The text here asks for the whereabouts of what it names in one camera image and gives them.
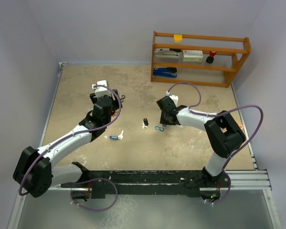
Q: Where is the blue tag key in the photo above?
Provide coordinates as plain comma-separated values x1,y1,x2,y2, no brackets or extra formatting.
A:
109,130,124,140

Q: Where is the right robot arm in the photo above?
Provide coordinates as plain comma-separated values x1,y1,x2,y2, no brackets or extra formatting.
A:
156,96,246,187

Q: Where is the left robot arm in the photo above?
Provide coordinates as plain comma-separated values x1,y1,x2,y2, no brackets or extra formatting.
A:
12,85,123,198

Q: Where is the blue carabiner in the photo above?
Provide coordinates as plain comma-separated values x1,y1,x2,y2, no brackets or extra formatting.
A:
154,125,164,132

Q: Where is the black tag key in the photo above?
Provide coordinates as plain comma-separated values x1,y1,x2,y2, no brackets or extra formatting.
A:
142,118,149,129

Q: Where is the blue stapler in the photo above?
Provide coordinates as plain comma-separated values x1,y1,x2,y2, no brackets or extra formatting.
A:
153,67,177,78

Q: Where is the wooden shelf rack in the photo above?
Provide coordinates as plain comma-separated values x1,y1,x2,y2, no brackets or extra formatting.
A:
151,31,252,87

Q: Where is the white cardboard box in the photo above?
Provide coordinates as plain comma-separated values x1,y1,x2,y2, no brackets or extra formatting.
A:
183,50,203,62

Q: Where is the grey stapler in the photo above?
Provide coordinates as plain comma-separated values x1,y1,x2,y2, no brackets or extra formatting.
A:
154,48,181,58

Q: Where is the orange spiral notebook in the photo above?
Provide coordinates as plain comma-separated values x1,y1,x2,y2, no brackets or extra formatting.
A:
236,121,244,130

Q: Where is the yellow block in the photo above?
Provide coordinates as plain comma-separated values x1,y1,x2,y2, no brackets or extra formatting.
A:
173,34,183,43

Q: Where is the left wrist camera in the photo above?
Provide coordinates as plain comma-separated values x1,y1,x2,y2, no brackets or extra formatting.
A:
92,80,111,99

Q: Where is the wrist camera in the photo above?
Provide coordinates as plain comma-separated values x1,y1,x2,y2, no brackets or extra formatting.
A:
92,80,111,99
166,91,179,106

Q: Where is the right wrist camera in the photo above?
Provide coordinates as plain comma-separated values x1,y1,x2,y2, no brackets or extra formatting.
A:
166,91,179,106

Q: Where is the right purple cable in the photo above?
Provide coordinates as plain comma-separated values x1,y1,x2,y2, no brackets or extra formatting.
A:
166,82,264,206

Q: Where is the black base frame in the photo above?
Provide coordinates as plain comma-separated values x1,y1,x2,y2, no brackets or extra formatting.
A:
61,170,231,199

